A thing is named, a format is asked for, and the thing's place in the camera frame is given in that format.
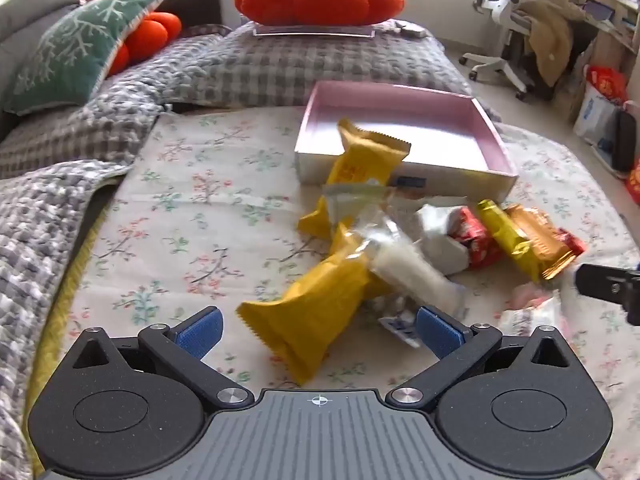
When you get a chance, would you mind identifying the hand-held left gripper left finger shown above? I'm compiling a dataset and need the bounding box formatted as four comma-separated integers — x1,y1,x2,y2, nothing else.
72,306,254,411

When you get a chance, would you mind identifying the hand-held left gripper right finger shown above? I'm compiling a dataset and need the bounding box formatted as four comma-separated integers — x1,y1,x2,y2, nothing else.
389,306,572,408

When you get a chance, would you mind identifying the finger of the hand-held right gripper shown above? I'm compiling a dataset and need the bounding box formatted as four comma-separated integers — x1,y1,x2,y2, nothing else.
575,262,626,306

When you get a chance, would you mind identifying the small blue white packet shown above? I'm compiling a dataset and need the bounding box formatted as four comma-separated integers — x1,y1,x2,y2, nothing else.
377,309,422,349

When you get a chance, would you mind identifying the red snack packet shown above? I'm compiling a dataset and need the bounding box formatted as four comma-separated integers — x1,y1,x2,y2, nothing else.
447,207,505,270
557,229,589,257

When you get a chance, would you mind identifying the gold orange snack packet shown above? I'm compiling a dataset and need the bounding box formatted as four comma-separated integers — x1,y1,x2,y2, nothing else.
505,203,577,281

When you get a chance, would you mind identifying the clear packet with white snack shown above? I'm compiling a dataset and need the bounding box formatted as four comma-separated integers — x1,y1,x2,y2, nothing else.
350,212,468,322

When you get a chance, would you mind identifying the pink white snack packet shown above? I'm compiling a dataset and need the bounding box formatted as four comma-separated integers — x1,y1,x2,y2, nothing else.
499,282,568,337

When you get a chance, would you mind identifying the silver white snack packet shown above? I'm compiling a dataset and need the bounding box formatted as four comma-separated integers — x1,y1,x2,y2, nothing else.
414,204,472,277

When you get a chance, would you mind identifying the small yellow snack packet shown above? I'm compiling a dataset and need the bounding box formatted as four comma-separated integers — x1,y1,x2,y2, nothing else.
475,199,543,283

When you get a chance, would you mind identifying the large yellow snack packet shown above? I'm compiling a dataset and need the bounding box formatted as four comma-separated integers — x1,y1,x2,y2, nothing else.
236,224,396,387

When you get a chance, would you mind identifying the pink shallow box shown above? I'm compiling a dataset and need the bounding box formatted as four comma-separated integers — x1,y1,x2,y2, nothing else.
294,80,519,202

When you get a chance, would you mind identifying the floral bed sheet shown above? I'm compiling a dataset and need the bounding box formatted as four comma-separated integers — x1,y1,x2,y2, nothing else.
30,105,640,480

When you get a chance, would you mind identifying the black bag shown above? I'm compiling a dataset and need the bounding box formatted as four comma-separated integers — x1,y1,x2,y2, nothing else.
612,109,640,173

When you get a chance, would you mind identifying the white blue bag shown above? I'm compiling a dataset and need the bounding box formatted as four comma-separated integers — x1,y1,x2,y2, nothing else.
572,82,621,148

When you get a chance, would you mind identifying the red bag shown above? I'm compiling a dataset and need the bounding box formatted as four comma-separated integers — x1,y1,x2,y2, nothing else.
585,64,630,107

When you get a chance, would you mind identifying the wooden desk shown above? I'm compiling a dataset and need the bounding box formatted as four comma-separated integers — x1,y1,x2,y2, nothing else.
575,0,640,78

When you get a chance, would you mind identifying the beige coat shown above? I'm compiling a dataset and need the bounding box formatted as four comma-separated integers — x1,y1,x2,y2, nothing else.
516,0,593,89

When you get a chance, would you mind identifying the grey checked blanket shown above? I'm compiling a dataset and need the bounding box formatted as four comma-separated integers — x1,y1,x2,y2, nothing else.
0,19,502,480

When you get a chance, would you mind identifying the white office chair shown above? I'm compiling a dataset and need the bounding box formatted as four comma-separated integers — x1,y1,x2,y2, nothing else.
459,0,543,102

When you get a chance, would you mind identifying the small orange pumpkin cushion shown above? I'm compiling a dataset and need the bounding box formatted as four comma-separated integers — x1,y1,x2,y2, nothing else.
106,11,183,77

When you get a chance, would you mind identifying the green snowflake pillow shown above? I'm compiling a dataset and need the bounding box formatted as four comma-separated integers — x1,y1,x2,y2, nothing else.
0,0,178,116

